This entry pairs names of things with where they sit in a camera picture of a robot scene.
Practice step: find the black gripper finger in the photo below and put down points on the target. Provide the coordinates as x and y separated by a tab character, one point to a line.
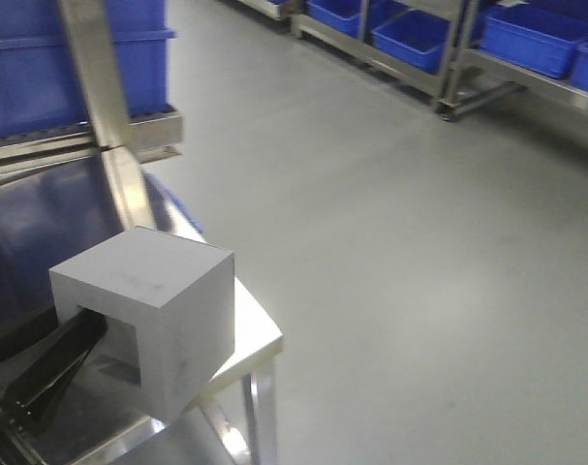
31	399

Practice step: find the gray hollow cube base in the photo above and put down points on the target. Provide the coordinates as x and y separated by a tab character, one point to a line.
169	305

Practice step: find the blue plastic bin right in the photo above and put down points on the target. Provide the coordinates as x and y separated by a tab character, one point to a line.
39	87

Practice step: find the blue bin on background shelf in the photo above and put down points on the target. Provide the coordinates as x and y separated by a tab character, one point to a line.
416	38

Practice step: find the blue bin background right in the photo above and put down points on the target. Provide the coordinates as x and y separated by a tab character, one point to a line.
534	38

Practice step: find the stainless steel roller rack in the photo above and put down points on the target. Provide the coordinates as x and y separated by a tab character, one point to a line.
110	126

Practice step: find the background steel shelf rack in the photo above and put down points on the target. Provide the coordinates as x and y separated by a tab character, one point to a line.
468	77

